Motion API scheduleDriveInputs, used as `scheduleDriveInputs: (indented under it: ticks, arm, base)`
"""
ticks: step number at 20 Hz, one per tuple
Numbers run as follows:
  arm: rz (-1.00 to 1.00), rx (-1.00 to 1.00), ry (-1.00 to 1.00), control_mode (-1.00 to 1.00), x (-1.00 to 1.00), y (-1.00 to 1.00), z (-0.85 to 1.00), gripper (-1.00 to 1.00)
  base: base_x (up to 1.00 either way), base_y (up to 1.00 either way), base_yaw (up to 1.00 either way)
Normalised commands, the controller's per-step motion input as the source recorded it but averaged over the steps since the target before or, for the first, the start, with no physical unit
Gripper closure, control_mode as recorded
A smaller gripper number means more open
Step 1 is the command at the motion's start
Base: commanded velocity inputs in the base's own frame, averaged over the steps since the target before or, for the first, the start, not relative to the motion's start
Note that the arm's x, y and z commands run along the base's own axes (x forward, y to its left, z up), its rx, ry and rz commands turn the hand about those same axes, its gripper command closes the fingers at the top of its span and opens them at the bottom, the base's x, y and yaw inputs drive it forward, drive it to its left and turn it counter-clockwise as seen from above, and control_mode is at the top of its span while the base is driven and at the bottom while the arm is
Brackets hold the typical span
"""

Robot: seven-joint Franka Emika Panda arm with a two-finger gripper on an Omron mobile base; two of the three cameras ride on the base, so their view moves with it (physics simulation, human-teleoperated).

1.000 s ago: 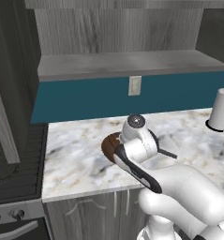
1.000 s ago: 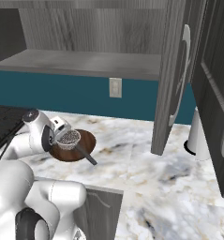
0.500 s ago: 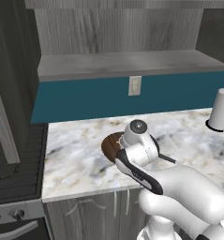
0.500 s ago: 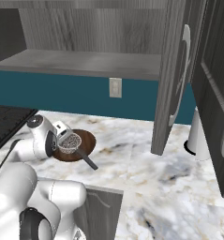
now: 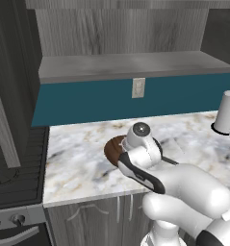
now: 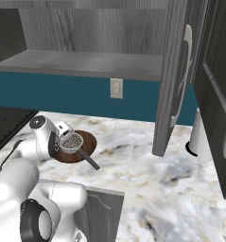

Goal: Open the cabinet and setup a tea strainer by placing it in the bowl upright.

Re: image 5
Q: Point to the brown bowl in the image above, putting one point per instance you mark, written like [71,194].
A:
[114,150]

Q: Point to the grey wood cabinet door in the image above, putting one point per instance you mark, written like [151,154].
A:
[134,229]
[84,227]

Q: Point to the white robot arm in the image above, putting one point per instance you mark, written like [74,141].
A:
[187,189]

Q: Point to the grey vertical trim bar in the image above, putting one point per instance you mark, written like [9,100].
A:
[5,128]

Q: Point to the dark wood cabinet panel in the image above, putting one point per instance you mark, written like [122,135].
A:
[13,48]

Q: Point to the black and grey stove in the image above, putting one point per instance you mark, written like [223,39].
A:
[20,179]

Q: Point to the white wall outlet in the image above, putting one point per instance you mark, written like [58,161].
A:
[138,87]

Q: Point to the white paper towel roll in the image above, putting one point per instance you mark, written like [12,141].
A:
[227,110]

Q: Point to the grey wood open shelf cabinet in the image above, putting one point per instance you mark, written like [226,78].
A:
[119,35]

